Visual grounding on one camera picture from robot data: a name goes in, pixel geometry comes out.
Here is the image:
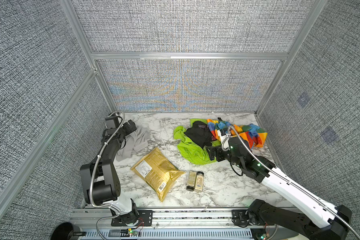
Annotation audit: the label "grey cloth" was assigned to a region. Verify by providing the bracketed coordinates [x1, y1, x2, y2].
[115, 126, 151, 162]

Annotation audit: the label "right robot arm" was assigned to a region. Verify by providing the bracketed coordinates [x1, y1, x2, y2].
[206, 137, 352, 240]

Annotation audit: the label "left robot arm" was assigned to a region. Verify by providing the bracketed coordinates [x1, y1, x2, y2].
[80, 117, 139, 226]

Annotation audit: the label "black cloth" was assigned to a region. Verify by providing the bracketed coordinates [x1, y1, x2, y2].
[185, 121, 216, 148]

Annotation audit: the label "lime green cloth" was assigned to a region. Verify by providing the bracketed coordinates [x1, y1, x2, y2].
[173, 119, 221, 165]

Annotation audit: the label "rainbow striped cloth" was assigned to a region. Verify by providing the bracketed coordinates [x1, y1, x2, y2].
[207, 119, 268, 149]

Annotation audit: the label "spice jar light contents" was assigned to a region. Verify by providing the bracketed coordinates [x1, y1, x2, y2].
[194, 172, 204, 192]

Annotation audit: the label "gold snack bag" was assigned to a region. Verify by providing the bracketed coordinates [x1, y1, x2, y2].
[130, 148, 186, 202]

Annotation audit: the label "black round object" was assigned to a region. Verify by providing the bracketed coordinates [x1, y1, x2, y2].
[51, 222, 87, 240]

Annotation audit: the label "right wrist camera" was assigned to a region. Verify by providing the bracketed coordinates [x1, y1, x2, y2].
[218, 129, 232, 152]

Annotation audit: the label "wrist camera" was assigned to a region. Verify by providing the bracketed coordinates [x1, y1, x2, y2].
[105, 116, 120, 130]
[218, 129, 232, 152]

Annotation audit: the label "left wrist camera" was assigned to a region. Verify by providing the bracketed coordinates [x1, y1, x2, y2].
[105, 116, 120, 130]

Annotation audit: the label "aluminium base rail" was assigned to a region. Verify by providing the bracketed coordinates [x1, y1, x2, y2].
[70, 208, 305, 240]

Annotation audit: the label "white vented cable duct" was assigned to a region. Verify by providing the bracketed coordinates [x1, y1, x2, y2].
[82, 229, 255, 240]

